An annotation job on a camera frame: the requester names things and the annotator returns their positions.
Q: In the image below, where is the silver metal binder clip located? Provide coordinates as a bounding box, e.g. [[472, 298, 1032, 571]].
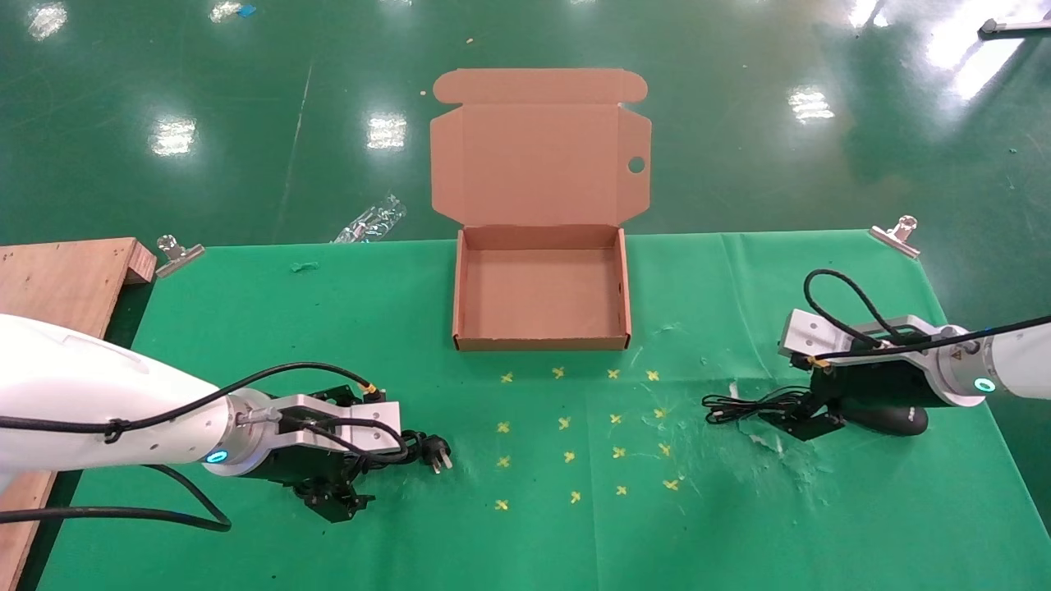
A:
[[154, 235, 205, 279], [869, 215, 921, 260]]

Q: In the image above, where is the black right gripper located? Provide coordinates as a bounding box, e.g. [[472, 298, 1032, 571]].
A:
[[760, 360, 953, 442]]

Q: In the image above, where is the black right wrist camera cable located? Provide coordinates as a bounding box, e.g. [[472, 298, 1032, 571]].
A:
[[803, 268, 1051, 364]]

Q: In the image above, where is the black data cable with plug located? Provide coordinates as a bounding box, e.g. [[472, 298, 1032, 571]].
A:
[[349, 431, 454, 477]]

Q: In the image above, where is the green table cloth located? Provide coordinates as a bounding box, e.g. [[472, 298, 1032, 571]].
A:
[[37, 230, 1051, 591]]

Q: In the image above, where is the black left wrist camera cable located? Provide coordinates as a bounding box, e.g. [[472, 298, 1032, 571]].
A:
[[0, 363, 387, 436]]

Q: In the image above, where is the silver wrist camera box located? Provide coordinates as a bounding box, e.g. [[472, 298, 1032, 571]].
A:
[[778, 310, 958, 367], [263, 394, 403, 457]]

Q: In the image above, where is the open brown cardboard box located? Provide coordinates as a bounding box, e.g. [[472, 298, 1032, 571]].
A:
[[429, 67, 654, 354]]

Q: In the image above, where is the grey metal stand foot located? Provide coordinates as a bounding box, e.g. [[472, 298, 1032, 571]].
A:
[[977, 16, 1051, 39]]

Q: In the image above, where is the clear plastic wrapper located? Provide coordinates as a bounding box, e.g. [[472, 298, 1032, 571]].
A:
[[331, 195, 408, 245]]

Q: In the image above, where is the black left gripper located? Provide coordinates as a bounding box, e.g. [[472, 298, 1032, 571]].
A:
[[250, 383, 377, 525]]

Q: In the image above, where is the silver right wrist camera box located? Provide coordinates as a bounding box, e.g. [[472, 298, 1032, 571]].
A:
[[778, 310, 958, 367]]

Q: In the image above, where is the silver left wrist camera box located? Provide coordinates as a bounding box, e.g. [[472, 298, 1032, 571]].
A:
[[263, 394, 403, 457]]

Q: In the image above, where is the thick black hanging arm cable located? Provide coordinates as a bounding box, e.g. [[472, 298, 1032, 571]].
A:
[[0, 465, 233, 533]]

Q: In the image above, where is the black wired computer mouse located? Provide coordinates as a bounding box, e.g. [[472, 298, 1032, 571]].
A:
[[702, 386, 930, 438]]

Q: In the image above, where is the brown wooden board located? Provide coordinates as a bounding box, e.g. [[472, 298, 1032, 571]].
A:
[[0, 238, 158, 591]]

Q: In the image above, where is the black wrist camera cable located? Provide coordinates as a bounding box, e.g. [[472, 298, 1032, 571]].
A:
[[0, 363, 387, 436], [803, 268, 1051, 364]]

